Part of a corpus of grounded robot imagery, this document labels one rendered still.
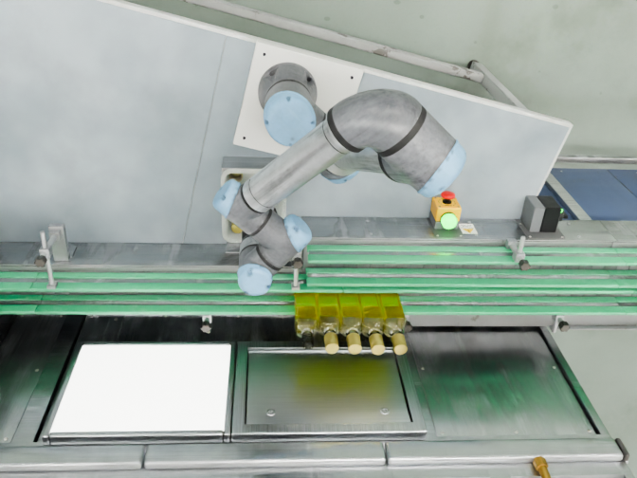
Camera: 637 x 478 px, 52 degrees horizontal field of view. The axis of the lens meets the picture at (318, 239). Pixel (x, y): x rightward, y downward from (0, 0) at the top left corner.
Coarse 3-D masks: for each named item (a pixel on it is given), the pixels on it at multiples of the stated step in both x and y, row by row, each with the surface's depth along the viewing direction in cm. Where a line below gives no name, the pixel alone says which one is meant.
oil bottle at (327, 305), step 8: (320, 296) 176; (328, 296) 176; (336, 296) 176; (320, 304) 172; (328, 304) 173; (336, 304) 173; (320, 312) 170; (328, 312) 170; (336, 312) 170; (320, 320) 168; (328, 320) 167; (336, 320) 168; (320, 328) 168; (336, 328) 168
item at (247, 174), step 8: (232, 168) 171; (224, 176) 171; (248, 176) 179; (280, 208) 181; (224, 216) 177; (224, 224) 178; (224, 232) 180; (232, 232) 184; (240, 232) 184; (232, 240) 181; (240, 240) 181
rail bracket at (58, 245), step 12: (48, 228) 173; (60, 228) 174; (48, 240) 170; (60, 240) 176; (48, 252) 165; (60, 252) 177; (72, 252) 182; (36, 264) 162; (48, 264) 168; (48, 276) 169; (48, 288) 170
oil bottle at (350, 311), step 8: (344, 296) 177; (352, 296) 177; (344, 304) 173; (352, 304) 174; (344, 312) 171; (352, 312) 171; (360, 312) 171; (344, 320) 168; (352, 320) 168; (360, 320) 169; (344, 328) 168; (360, 328) 168; (344, 336) 170
